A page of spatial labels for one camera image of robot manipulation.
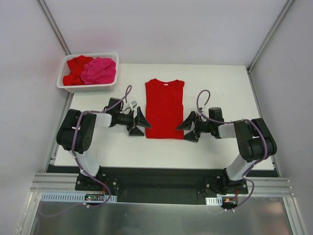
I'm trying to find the purple cable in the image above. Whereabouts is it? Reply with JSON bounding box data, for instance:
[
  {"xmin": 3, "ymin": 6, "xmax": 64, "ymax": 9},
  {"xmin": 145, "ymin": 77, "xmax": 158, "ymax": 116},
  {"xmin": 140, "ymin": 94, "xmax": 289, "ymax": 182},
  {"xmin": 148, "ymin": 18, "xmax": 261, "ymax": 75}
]
[
  {"xmin": 197, "ymin": 90, "xmax": 268, "ymax": 215},
  {"xmin": 39, "ymin": 85, "xmax": 133, "ymax": 217}
]

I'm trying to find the right white cable duct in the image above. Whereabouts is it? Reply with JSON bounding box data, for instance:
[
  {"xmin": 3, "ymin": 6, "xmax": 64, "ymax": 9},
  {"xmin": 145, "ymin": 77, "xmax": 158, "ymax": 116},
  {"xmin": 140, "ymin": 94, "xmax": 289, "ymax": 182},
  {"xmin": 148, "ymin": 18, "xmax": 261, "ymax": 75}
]
[{"xmin": 205, "ymin": 196, "xmax": 223, "ymax": 206}]

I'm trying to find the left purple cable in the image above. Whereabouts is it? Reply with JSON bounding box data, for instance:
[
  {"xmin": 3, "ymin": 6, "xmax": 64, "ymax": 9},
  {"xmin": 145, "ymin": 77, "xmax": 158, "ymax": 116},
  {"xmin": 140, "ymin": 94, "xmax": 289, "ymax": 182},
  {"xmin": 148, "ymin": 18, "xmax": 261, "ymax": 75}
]
[{"xmin": 39, "ymin": 85, "xmax": 133, "ymax": 217}]

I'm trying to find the left white cable duct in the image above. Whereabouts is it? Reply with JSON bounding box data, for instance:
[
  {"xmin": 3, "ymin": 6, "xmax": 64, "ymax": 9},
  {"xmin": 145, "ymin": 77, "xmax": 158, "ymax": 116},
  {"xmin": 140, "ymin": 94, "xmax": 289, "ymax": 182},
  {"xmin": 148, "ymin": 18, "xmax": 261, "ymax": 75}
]
[{"xmin": 41, "ymin": 192, "xmax": 117, "ymax": 204}]

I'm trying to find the white plastic basket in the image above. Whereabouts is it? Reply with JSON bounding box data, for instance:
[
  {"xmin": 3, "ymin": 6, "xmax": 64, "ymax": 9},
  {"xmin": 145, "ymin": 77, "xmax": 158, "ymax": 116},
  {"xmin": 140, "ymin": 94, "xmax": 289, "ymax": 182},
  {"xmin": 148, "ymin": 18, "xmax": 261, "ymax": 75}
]
[{"xmin": 56, "ymin": 52, "xmax": 119, "ymax": 93}]

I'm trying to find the left aluminium frame post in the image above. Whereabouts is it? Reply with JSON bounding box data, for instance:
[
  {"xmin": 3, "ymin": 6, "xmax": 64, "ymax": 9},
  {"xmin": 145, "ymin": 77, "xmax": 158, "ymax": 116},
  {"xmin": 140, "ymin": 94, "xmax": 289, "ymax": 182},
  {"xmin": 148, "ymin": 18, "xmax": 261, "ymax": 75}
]
[{"xmin": 36, "ymin": 0, "xmax": 71, "ymax": 55}]

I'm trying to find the red t shirt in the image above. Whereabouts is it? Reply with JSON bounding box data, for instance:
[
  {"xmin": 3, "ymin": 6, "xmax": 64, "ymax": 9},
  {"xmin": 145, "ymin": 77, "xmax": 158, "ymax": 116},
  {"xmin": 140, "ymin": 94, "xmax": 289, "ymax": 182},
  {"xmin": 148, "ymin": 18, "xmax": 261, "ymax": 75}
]
[
  {"xmin": 145, "ymin": 79, "xmax": 185, "ymax": 140},
  {"xmin": 63, "ymin": 55, "xmax": 93, "ymax": 86}
]

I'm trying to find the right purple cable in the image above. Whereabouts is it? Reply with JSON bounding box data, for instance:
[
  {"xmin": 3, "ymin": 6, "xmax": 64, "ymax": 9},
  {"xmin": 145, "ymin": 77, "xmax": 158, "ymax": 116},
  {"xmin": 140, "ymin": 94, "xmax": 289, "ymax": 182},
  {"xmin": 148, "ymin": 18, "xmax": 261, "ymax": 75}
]
[{"xmin": 197, "ymin": 90, "xmax": 268, "ymax": 215}]

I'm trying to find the aluminium frame post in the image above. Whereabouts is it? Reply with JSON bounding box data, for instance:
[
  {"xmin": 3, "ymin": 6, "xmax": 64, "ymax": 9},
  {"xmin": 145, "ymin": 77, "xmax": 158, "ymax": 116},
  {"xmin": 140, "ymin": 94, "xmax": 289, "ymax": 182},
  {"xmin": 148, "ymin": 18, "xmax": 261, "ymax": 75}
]
[
  {"xmin": 247, "ymin": 0, "xmax": 296, "ymax": 74},
  {"xmin": 36, "ymin": 0, "xmax": 71, "ymax": 55}
]

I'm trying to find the right aluminium frame post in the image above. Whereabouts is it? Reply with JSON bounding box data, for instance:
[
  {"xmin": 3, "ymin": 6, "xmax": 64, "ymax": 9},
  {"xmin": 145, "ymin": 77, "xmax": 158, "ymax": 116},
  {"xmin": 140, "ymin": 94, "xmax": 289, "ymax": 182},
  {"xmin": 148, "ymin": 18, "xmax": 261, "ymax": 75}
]
[{"xmin": 247, "ymin": 0, "xmax": 296, "ymax": 74}]

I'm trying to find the pink t shirt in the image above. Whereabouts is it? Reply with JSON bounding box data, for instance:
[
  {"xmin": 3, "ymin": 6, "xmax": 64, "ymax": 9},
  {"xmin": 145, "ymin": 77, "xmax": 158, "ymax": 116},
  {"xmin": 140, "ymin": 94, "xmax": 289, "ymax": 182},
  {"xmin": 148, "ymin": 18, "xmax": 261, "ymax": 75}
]
[{"xmin": 81, "ymin": 57, "xmax": 116, "ymax": 85}]

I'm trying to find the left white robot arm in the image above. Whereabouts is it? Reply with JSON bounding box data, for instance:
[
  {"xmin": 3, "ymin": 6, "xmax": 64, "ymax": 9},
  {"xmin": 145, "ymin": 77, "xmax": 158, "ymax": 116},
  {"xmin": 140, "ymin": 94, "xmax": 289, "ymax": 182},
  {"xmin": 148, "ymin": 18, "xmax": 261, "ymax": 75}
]
[{"xmin": 56, "ymin": 98, "xmax": 152, "ymax": 190}]

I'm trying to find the white cable duct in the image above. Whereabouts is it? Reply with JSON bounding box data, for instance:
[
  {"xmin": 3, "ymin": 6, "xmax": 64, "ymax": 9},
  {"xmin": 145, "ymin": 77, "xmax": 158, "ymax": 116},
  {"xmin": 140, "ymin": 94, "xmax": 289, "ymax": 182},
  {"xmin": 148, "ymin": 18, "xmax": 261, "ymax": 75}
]
[
  {"xmin": 41, "ymin": 192, "xmax": 117, "ymax": 204},
  {"xmin": 205, "ymin": 196, "xmax": 223, "ymax": 206}
]

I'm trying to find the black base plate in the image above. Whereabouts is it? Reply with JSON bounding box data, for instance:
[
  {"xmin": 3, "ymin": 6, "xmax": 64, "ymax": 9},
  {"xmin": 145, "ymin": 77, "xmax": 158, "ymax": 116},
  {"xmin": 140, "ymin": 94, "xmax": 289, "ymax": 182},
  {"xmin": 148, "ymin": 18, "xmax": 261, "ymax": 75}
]
[{"xmin": 47, "ymin": 165, "xmax": 248, "ymax": 205}]

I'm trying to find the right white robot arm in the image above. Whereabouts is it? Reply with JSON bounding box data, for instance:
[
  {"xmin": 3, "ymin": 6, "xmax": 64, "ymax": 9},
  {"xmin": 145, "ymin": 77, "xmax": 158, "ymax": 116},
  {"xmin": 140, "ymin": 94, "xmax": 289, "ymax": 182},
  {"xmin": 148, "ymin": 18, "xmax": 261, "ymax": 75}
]
[{"xmin": 176, "ymin": 107, "xmax": 277, "ymax": 195}]

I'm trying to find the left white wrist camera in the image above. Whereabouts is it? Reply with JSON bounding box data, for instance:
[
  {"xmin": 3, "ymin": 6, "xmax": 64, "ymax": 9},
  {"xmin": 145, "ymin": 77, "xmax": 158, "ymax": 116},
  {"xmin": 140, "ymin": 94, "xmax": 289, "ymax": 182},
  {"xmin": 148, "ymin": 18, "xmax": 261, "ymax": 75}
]
[{"xmin": 129, "ymin": 101, "xmax": 137, "ymax": 110}]

